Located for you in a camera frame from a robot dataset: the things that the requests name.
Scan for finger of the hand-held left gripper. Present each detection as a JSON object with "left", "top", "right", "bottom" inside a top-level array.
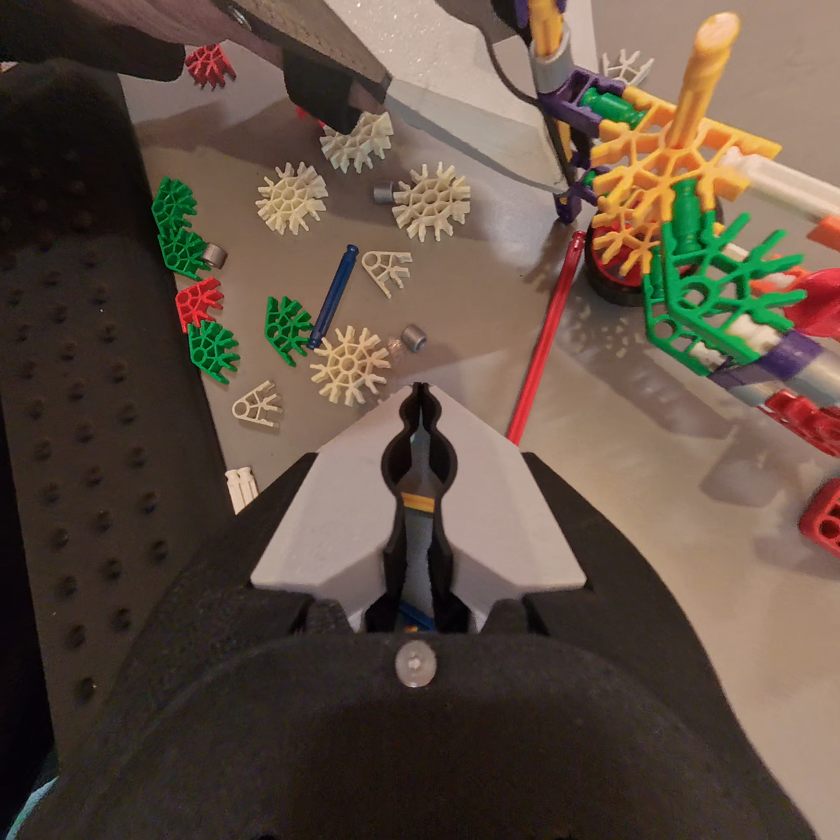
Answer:
[
  {"left": 323, "top": 0, "right": 573, "bottom": 196},
  {"left": 564, "top": 0, "right": 597, "bottom": 74}
]

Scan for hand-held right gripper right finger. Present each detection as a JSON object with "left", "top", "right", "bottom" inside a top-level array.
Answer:
[{"left": 423, "top": 384, "right": 587, "bottom": 634}]

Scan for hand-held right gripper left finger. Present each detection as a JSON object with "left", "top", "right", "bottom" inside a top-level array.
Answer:
[{"left": 250, "top": 384, "right": 422, "bottom": 634}]

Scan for purple and yellow rod assembly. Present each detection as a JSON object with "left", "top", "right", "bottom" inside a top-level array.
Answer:
[{"left": 514, "top": 0, "right": 651, "bottom": 224}]

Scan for black wheel red hub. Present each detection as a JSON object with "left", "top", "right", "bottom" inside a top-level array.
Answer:
[{"left": 583, "top": 196, "right": 723, "bottom": 308}]

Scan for red and green toy model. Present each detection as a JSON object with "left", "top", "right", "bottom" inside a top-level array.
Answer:
[{"left": 512, "top": 0, "right": 840, "bottom": 460}]

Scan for person's left forearm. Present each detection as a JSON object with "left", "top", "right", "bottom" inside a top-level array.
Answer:
[{"left": 0, "top": 0, "right": 189, "bottom": 84}]

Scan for person's left hand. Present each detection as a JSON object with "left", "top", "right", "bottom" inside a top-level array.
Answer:
[{"left": 153, "top": 0, "right": 286, "bottom": 63}]

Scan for light grey wedge connector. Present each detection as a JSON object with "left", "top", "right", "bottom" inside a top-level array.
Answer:
[
  {"left": 361, "top": 248, "right": 413, "bottom": 300},
  {"left": 231, "top": 380, "right": 284, "bottom": 428},
  {"left": 602, "top": 49, "right": 655, "bottom": 87}
]

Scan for pair of white rods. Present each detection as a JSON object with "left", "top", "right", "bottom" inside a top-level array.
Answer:
[{"left": 224, "top": 465, "right": 259, "bottom": 513}]

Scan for red connector piece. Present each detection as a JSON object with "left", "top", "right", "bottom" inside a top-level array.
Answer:
[{"left": 184, "top": 44, "right": 236, "bottom": 90}]

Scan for red long rod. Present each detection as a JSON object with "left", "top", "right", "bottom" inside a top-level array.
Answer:
[{"left": 506, "top": 230, "right": 588, "bottom": 446}]

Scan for green fan connector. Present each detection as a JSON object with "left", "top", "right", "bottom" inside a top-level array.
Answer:
[
  {"left": 157, "top": 227, "right": 215, "bottom": 282},
  {"left": 151, "top": 176, "right": 198, "bottom": 238},
  {"left": 265, "top": 296, "right": 315, "bottom": 367},
  {"left": 188, "top": 319, "right": 241, "bottom": 385}
]

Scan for red fan connector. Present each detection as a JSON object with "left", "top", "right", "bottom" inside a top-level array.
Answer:
[{"left": 175, "top": 276, "right": 226, "bottom": 334}]

